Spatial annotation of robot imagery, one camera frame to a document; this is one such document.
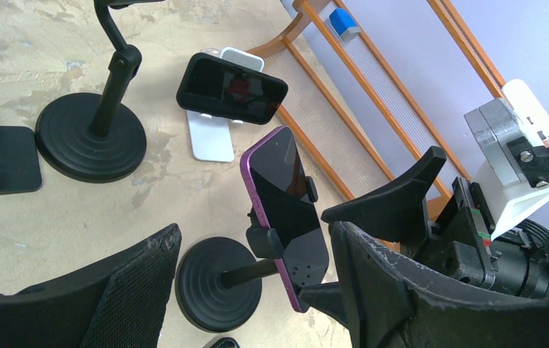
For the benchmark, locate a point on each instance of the black round-base pole stand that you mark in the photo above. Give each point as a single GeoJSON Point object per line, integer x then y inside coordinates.
{"type": "Point", "coordinates": [90, 137]}

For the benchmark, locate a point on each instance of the black phone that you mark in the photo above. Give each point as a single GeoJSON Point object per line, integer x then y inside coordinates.
{"type": "Point", "coordinates": [216, 87]}
{"type": "Point", "coordinates": [224, 342]}

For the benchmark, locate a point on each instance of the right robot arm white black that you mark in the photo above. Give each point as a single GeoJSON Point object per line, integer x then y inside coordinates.
{"type": "Point", "coordinates": [452, 278]}

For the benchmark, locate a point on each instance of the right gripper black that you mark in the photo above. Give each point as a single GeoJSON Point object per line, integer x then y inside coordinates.
{"type": "Point", "coordinates": [456, 244]}

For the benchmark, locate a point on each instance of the purple-cased phone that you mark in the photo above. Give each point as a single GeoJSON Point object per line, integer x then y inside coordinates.
{"type": "Point", "coordinates": [282, 199]}

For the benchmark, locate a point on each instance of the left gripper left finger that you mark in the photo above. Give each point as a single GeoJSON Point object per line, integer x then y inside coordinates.
{"type": "Point", "coordinates": [119, 301]}

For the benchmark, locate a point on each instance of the black phone on silver stand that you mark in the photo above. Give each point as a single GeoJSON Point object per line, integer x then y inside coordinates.
{"type": "Point", "coordinates": [216, 87]}

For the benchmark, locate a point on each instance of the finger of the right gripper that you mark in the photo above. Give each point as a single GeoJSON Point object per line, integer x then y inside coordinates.
{"type": "Point", "coordinates": [326, 298]}

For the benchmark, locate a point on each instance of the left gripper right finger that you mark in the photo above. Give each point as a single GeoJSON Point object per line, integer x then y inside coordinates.
{"type": "Point", "coordinates": [390, 300]}

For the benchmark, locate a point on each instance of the orange wooden rack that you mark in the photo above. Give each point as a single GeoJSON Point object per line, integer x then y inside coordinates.
{"type": "Point", "coordinates": [395, 102]}

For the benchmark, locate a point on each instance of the blue small block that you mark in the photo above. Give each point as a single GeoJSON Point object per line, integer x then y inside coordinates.
{"type": "Point", "coordinates": [344, 24]}

